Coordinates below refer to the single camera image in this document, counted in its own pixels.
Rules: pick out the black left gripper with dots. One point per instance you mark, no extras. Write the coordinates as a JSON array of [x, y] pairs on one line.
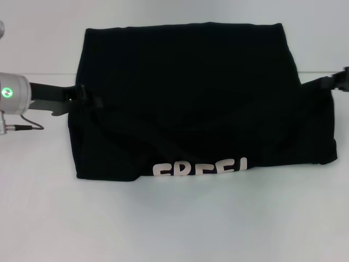
[[51, 95]]

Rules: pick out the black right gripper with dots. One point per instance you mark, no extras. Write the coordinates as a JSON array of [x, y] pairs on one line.
[[342, 80]]

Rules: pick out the black shirt with white print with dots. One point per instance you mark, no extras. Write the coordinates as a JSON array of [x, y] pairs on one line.
[[204, 95]]

